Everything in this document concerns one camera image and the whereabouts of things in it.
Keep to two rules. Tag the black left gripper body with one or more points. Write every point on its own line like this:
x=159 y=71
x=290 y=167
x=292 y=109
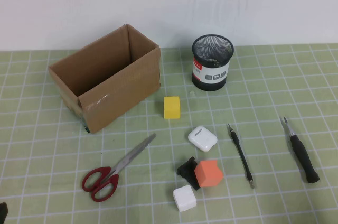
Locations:
x=3 y=213

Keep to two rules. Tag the thin black screwdriver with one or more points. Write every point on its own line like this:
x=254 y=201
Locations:
x=241 y=152

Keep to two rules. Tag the open brown cardboard box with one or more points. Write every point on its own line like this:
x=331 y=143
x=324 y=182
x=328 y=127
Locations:
x=118 y=94

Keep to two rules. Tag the white cube block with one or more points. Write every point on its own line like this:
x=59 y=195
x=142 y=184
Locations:
x=185 y=199

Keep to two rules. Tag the yellow cube block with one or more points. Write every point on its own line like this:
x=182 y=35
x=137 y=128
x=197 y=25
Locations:
x=171 y=107

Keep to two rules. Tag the orange cube block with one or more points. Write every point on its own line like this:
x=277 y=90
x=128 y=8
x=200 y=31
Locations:
x=208 y=175

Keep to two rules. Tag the white earbuds case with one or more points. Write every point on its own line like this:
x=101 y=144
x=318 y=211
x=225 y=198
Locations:
x=202 y=138

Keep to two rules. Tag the black mesh pen holder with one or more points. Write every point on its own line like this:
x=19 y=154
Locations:
x=211 y=76

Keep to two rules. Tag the black plastic bracket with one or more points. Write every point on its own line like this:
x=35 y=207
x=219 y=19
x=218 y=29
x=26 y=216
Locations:
x=186 y=169

